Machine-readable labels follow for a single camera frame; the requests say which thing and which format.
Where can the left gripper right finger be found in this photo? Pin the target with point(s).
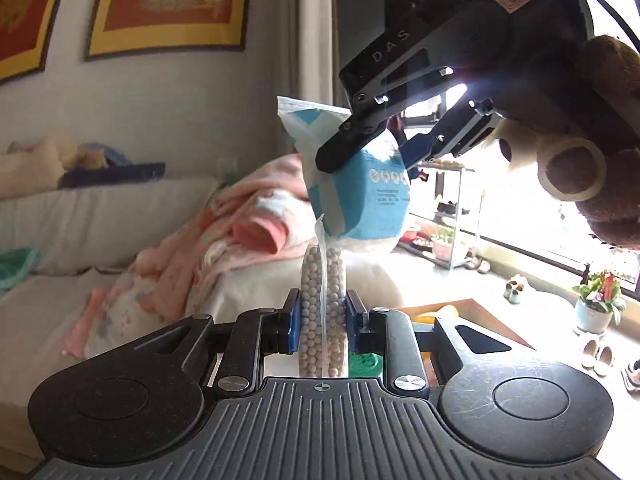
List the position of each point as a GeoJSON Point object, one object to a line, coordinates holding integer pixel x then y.
{"type": "Point", "coordinates": [391, 335]}

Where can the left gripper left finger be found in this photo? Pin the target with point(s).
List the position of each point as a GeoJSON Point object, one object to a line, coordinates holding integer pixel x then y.
{"type": "Point", "coordinates": [256, 334]}

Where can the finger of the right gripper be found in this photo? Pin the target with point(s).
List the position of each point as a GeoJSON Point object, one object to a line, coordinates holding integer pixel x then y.
{"type": "Point", "coordinates": [463, 127]}
{"type": "Point", "coordinates": [355, 133]}

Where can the bag of white beads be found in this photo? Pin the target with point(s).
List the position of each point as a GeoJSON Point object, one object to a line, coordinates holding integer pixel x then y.
{"type": "Point", "coordinates": [323, 346]}

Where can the blue white tissue pack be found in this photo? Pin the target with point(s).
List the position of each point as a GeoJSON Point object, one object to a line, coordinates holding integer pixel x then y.
{"type": "Point", "coordinates": [364, 203]}

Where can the green lidded glass jar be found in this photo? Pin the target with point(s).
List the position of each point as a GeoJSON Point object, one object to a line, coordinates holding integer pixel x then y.
{"type": "Point", "coordinates": [366, 365]}

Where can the yellow round container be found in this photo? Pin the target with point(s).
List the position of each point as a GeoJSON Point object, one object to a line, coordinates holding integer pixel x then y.
{"type": "Point", "coordinates": [447, 311]}

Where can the metal shoe rack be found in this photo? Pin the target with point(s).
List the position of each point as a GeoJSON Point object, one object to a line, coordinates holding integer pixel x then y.
{"type": "Point", "coordinates": [443, 222]}

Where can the pink cardboard box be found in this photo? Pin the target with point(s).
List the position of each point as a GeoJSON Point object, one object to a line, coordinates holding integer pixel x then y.
{"type": "Point", "coordinates": [475, 339]}

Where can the pink floral blanket pile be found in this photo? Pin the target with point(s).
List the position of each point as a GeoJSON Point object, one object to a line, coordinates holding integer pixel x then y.
{"type": "Point", "coordinates": [266, 216]}

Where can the white floral pillow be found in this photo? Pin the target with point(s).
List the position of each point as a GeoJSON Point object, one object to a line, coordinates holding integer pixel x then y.
{"type": "Point", "coordinates": [112, 317]}

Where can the pink flower pot plant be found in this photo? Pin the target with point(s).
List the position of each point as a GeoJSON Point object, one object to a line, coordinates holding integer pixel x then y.
{"type": "Point", "coordinates": [600, 302]}

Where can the dark flat cushion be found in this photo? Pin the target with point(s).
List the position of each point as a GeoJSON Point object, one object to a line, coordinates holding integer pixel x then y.
{"type": "Point", "coordinates": [114, 175]}

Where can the red gold framed picture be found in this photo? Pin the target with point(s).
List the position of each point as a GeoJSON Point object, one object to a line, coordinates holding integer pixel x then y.
{"type": "Point", "coordinates": [121, 27]}

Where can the green towel blanket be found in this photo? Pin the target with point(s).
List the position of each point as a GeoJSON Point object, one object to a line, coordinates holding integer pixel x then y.
{"type": "Point", "coordinates": [15, 264]}

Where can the cream plush pillow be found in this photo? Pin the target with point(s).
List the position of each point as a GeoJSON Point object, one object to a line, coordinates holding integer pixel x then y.
{"type": "Point", "coordinates": [28, 169]}

